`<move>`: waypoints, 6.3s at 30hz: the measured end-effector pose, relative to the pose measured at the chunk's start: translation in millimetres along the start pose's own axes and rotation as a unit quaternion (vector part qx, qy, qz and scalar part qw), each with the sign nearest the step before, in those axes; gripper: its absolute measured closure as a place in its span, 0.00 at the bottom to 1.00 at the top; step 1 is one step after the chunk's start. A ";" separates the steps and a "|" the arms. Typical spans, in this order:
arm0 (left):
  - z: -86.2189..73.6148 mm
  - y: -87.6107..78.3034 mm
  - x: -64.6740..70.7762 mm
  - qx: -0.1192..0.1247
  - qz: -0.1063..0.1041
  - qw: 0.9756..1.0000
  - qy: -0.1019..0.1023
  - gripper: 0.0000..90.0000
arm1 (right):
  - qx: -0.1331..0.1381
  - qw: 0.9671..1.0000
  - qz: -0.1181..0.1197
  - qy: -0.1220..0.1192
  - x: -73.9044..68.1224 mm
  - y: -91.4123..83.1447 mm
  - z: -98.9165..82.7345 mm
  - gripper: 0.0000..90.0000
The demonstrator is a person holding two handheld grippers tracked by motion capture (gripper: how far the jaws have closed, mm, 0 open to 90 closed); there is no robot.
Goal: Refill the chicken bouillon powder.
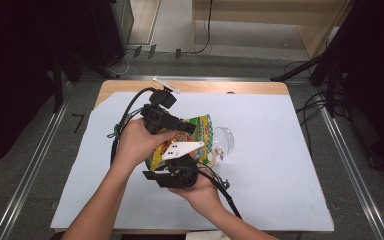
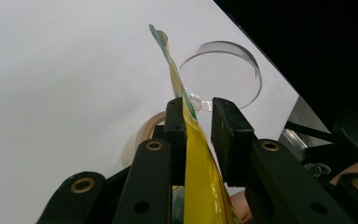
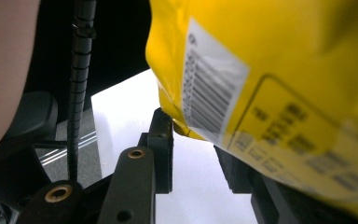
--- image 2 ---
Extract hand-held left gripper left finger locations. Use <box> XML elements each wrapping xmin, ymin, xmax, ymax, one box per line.
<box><xmin>111</xmin><ymin>96</ymin><xmax>188</xmax><ymax>224</ymax></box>

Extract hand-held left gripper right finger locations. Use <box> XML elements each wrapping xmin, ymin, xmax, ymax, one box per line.
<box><xmin>211</xmin><ymin>96</ymin><xmax>355</xmax><ymax>224</ymax></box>

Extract yellow sauce pouch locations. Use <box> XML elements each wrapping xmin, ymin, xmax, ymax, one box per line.
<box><xmin>148</xmin><ymin>23</ymin><xmax>241</xmax><ymax>224</ymax></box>

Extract grey metal clip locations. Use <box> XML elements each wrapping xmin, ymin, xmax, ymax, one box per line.
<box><xmin>303</xmin><ymin>161</ymin><xmax>332</xmax><ymax>179</ymax></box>

